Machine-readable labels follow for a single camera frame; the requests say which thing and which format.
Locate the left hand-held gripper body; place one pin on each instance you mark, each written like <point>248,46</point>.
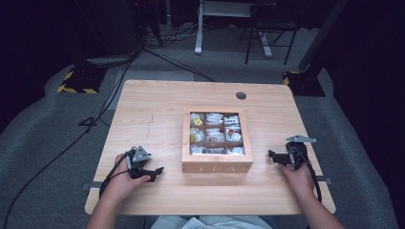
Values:
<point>137,157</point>

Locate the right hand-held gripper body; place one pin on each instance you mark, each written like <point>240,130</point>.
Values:
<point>297,156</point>

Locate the wooden tea box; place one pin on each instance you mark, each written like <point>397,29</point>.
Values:
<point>216,165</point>

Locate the person's right hand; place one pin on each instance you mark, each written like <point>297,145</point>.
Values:
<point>299,181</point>

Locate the person's left hand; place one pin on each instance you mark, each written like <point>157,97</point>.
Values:
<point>122,184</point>

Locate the group of tea packets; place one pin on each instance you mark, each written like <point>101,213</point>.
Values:
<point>216,136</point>

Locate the slanted black stand with base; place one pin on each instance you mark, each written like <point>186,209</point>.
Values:
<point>305,82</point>

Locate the person's light shirt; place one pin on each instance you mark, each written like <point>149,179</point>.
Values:
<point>216,222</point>

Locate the black stand with striped base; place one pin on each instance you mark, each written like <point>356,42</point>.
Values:
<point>81,79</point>

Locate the black chair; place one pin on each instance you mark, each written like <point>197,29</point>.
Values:
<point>273,24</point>

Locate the grey table edge bracket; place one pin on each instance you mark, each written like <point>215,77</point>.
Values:
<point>94,185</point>
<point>324,180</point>

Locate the white desk frame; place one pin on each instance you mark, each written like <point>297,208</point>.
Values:
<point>199,35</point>

